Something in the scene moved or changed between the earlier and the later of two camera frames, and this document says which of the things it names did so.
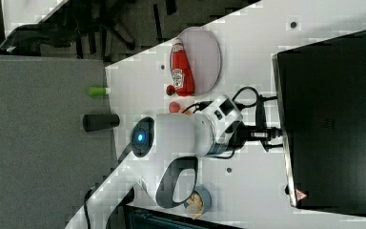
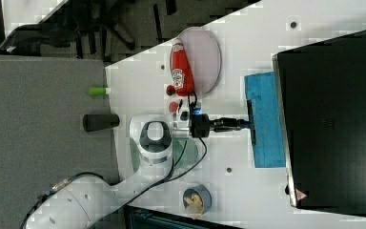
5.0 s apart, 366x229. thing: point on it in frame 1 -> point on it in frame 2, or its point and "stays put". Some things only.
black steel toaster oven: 333,114 stays put
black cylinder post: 99,121 stays put
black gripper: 239,134 -> 202,125
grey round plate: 203,54 stays put
